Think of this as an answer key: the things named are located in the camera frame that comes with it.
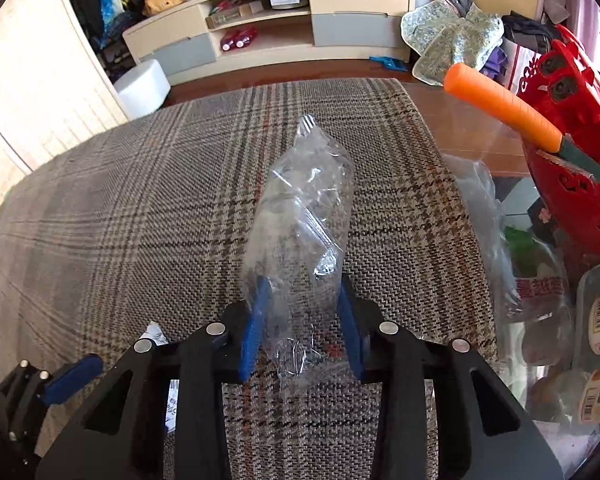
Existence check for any small blue plastic item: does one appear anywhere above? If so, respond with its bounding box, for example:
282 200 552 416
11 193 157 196
368 55 411 74

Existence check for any cream and grey TV cabinet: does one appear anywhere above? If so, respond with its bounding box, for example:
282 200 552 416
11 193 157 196
122 0 418 87

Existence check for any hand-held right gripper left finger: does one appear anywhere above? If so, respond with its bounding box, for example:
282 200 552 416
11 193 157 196
35 277 272 480

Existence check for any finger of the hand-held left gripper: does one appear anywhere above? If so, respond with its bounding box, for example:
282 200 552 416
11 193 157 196
0 354 104 467

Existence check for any clear plastic bag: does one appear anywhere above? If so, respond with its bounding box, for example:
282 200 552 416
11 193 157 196
240 115 357 397

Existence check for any green floral cloth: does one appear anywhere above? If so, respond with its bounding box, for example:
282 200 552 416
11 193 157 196
400 0 506 87

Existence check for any white printed paper scrap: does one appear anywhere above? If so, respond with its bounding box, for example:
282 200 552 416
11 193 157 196
142 323 181 436

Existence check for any red plastic basket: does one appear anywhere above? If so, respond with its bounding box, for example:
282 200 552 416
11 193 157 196
517 24 600 282

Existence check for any brown plaid table cloth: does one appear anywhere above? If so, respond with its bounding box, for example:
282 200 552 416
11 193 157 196
0 77 498 480

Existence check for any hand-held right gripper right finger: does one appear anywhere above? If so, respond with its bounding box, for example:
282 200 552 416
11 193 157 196
337 274 566 480

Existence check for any white round ottoman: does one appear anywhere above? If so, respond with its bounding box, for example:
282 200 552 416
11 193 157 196
113 58 172 122

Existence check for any orange handled saw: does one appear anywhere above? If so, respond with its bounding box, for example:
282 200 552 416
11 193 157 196
443 63 600 187

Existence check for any clear bag with red print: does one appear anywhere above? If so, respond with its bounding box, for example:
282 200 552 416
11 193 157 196
442 154 577 367

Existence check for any beige woven folding screen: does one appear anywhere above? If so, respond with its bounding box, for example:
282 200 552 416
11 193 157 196
0 0 132 201

